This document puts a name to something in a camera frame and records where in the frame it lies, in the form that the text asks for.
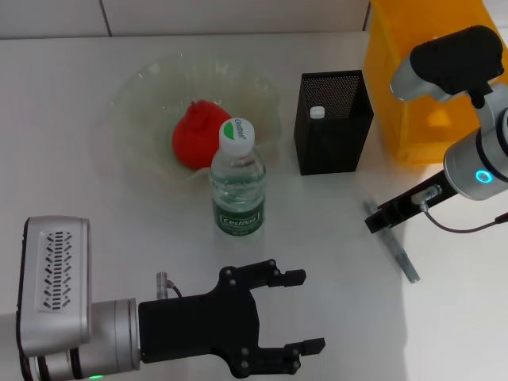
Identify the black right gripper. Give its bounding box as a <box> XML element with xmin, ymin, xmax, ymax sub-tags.
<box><xmin>364</xmin><ymin>174</ymin><xmax>458</xmax><ymax>234</ymax></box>

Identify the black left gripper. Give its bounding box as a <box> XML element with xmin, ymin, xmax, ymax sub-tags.
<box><xmin>137</xmin><ymin>260</ymin><xmax>326</xmax><ymax>378</ymax></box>

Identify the grey pen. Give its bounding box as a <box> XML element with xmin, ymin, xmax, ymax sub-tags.
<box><xmin>364</xmin><ymin>200</ymin><xmax>421</xmax><ymax>283</ymax></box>

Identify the clear green-label water bottle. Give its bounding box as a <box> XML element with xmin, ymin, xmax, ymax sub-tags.
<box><xmin>209</xmin><ymin>117</ymin><xmax>266</xmax><ymax>238</ymax></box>

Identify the black mesh pen holder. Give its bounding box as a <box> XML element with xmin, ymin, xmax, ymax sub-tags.
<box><xmin>293</xmin><ymin>70</ymin><xmax>375</xmax><ymax>176</ymax></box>

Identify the green glass fruit plate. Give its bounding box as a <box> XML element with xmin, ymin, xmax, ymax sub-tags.
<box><xmin>110</xmin><ymin>53</ymin><xmax>283</xmax><ymax>188</ymax></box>

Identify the yellow plastic bin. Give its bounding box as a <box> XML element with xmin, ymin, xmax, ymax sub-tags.
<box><xmin>364</xmin><ymin>0</ymin><xmax>508</xmax><ymax>167</ymax></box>

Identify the right gripper dark cable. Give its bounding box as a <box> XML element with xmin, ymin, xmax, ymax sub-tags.
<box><xmin>411</xmin><ymin>185</ymin><xmax>508</xmax><ymax>234</ymax></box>

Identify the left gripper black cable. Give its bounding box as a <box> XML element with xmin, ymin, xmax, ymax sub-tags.
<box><xmin>156</xmin><ymin>271</ymin><xmax>183</xmax><ymax>299</ymax></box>

